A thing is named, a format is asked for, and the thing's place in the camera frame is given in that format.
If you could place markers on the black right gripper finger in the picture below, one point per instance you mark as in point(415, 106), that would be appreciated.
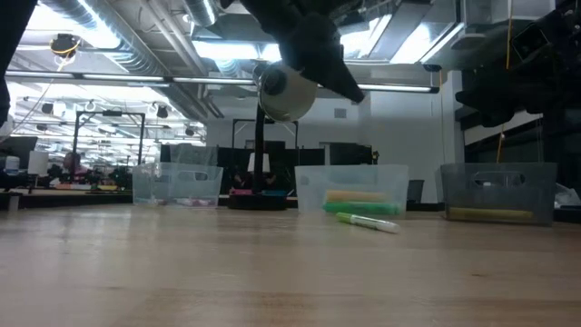
point(481, 99)
point(497, 119)

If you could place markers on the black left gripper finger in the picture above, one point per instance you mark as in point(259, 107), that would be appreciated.
point(340, 79)

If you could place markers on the yellow thin marker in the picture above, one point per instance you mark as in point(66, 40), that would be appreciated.
point(490, 214)

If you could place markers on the yellow thick highlighter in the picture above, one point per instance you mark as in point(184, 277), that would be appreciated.
point(356, 196)

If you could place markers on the green thin marker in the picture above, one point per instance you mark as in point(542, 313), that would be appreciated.
point(367, 222)

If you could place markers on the pink thin marker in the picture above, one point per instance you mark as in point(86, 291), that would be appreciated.
point(197, 202)

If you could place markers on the clear plastic bin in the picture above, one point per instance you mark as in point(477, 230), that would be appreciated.
point(181, 181)
point(349, 179)

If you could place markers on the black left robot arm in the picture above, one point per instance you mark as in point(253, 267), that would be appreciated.
point(13, 45)

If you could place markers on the smoky grey plastic bin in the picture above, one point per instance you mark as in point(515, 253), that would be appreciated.
point(499, 195)

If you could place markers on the black partition panels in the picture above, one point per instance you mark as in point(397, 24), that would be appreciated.
point(308, 156)

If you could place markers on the white mug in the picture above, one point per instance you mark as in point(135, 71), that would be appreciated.
point(258, 162)

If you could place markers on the person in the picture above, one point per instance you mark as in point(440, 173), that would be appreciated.
point(72, 163)

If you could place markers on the dark computer monitor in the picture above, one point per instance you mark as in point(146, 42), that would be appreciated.
point(18, 147)

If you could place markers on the black metal rig frame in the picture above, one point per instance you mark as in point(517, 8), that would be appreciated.
point(281, 121)
point(109, 113)

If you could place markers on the black aluminium table frame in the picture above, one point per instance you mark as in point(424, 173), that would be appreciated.
point(68, 200)

